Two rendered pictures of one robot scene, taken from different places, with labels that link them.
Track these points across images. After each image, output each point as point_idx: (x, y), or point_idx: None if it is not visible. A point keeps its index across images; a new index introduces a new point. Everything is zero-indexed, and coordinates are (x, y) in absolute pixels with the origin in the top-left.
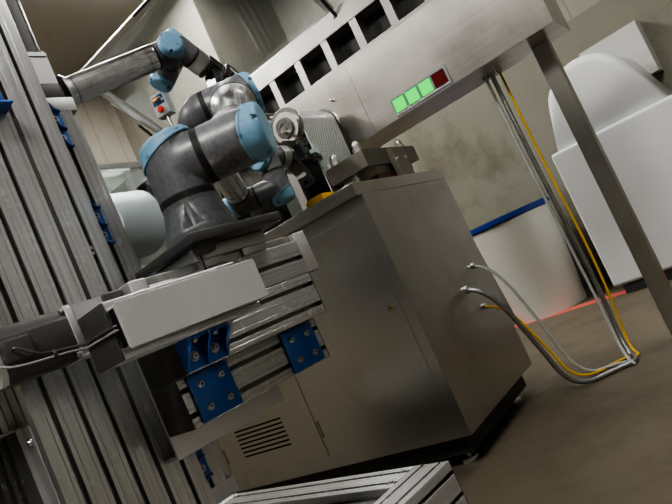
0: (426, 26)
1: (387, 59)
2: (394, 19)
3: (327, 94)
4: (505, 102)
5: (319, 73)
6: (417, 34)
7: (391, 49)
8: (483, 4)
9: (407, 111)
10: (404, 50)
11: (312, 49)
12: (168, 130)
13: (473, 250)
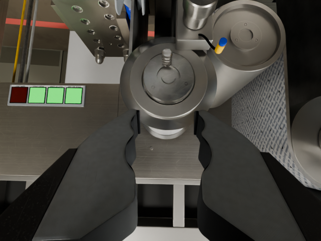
0: (1, 153)
1: (60, 149)
2: (29, 185)
3: (155, 159)
4: (20, 65)
5: (165, 196)
6: (14, 152)
7: (49, 156)
8: None
9: (71, 84)
10: (37, 146)
11: (146, 226)
12: None
13: None
